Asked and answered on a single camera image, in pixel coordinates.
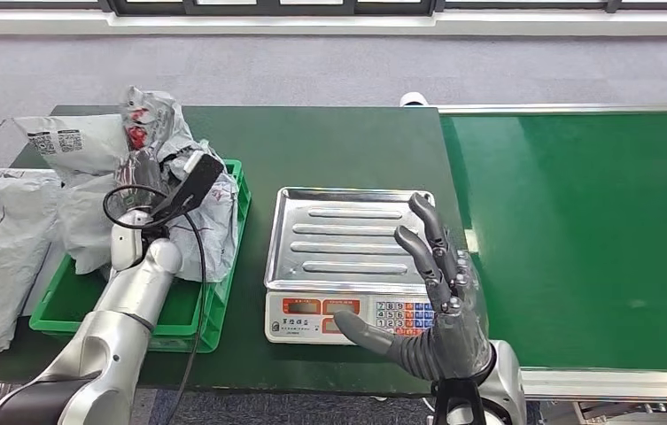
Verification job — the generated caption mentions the white mailer bag QR codes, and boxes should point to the white mailer bag QR codes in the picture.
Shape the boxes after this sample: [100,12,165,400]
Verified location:
[12,86,197,188]

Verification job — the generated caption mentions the green plastic crate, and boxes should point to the green plastic crate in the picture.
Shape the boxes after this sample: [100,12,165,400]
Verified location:
[28,158,252,354]

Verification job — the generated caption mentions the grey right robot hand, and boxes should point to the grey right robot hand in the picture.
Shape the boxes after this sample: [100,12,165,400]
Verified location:
[332,191,494,383]

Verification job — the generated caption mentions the white scale with steel tray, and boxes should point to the white scale with steel tray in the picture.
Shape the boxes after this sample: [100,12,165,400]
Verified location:
[263,187,446,346]

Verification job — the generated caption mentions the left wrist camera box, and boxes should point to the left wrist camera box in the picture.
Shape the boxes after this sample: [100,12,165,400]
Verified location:
[151,151,226,223]

